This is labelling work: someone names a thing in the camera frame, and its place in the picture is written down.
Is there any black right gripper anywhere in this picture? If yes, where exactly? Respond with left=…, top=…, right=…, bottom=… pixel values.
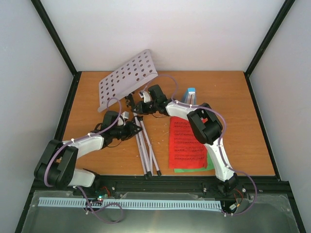
left=131, top=101, right=157, bottom=116

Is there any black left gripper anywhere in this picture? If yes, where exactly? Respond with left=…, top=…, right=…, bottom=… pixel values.
left=111, top=120, right=141, bottom=140

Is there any white music stand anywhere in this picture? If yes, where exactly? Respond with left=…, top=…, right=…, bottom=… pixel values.
left=98, top=50, right=161, bottom=178

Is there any blue metronome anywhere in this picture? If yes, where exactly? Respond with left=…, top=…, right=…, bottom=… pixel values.
left=181, top=87, right=196, bottom=106

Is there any red sheet music page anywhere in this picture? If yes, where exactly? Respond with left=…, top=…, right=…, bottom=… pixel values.
left=169, top=117, right=207, bottom=170

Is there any green sheet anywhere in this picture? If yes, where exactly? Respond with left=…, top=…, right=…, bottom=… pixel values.
left=174, top=153, right=214, bottom=173

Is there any clear plastic metronome cover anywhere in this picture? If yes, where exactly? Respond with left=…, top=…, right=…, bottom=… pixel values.
left=185, top=91, right=196, bottom=105

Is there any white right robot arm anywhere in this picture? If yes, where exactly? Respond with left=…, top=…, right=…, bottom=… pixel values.
left=128, top=84, right=238, bottom=196

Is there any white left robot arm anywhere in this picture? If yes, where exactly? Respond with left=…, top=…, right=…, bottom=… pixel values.
left=34, top=111, right=142, bottom=196

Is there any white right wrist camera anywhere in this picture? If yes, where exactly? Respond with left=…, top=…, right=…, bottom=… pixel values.
left=138, top=91, right=151, bottom=103

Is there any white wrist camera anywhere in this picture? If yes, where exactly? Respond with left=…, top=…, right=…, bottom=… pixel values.
left=118, top=111, right=129, bottom=126
left=138, top=91, right=151, bottom=103

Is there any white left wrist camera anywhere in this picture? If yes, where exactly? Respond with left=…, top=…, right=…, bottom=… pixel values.
left=118, top=111, right=129, bottom=126

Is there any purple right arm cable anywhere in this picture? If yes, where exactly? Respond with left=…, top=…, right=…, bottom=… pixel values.
left=143, top=75, right=258, bottom=217

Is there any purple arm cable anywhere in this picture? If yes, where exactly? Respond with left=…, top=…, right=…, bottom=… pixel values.
left=143, top=75, right=258, bottom=217
left=44, top=98, right=124, bottom=223

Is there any light blue slotted cable duct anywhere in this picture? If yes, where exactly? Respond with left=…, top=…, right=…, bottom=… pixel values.
left=37, top=197, right=222, bottom=212

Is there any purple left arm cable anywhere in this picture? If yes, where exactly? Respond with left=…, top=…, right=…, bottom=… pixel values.
left=44, top=98, right=124, bottom=223

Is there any black aluminium front rail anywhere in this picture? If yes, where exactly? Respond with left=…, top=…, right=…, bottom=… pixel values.
left=31, top=174, right=292, bottom=207

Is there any black right frame post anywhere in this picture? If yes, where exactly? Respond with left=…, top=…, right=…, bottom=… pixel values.
left=244, top=0, right=296, bottom=76

